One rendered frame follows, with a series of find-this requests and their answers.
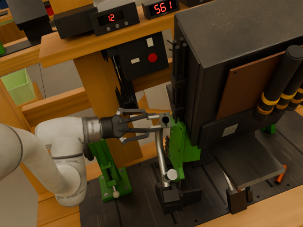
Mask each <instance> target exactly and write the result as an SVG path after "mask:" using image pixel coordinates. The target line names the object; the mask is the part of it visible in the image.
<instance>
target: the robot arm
mask: <svg viewBox="0 0 303 227"><path fill-rule="evenodd" d="M122 114H142V115H138V116H134V117H130V118H123V117H121V116H119V115H122ZM144 118H147V120H151V119H159V115H156V113H146V110H145V109H123V108H121V107H119V108H118V109H117V113H116V114H115V115H114V116H111V117H102V118H100V119H99V117H98V116H92V117H83V118H82V117H81V118H78V117H71V116H70V117H60V118H55V119H51V120H47V121H44V122H41V123H40V124H38V125H37V126H36V128H35V135H33V134H32V133H30V132H28V131H26V130H23V129H19V128H15V127H11V126H9V125H6V124H3V123H0V181H1V180H3V179H4V178H5V177H6V176H8V175H9V174H10V173H12V172H13V171H14V170H15V169H16V168H17V167H18V166H19V165H20V164H21V163H22V162H23V163H24V164H25V166H26V167H27V168H28V169H29V170H30V171H31V172H32V173H33V175H34V176H35V177H36V178H37V179H38V180H39V181H40V183H41V184H42V185H43V186H44V187H45V188H46V189H47V190H48V191H50V192H52V193H54V194H55V197H56V199H57V201H58V202H59V203H60V204H61V205H62V206H64V207H74V206H77V205H79V204H80V203H81V202H82V201H83V200H84V198H85V195H86V192H87V174H86V167H85V162H84V158H83V144H85V143H87V144H88V143H93V142H100V141H101V138H103V139H109V138H117V139H120V141H121V144H122V145H125V144H126V143H128V142H131V141H136V140H140V139H145V138H148V137H149V134H150V132H157V131H159V129H160V128H161V126H160V125H157V126H150V127H149V128H130V127H128V126H127V123H129V122H133V121H137V120H140V119H144ZM130 132H135V133H146V134H144V135H139V136H134V137H130V138H127V139H126V138H122V136H123V135H124V134H125V133H130ZM47 150H50V153H51V156H50V154H49V153H48V151H47Z"/></svg>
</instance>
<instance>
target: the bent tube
mask: <svg viewBox="0 0 303 227"><path fill-rule="evenodd" d="M164 114H165V115H164ZM159 118H160V120H159V121H158V122H157V124H156V126H157V125H160V126H161V128H160V129H159V131H157V132H155V142H156V151H157V156H158V161H159V167H160V172H161V179H162V185H163V187H168V186H171V185H170V182H165V181H164V180H163V174H164V173H165V172H168V168H167V163H166V158H165V151H164V146H163V129H164V128H169V127H172V122H171V116H170V112H165V113H159ZM166 125H167V126H166Z"/></svg>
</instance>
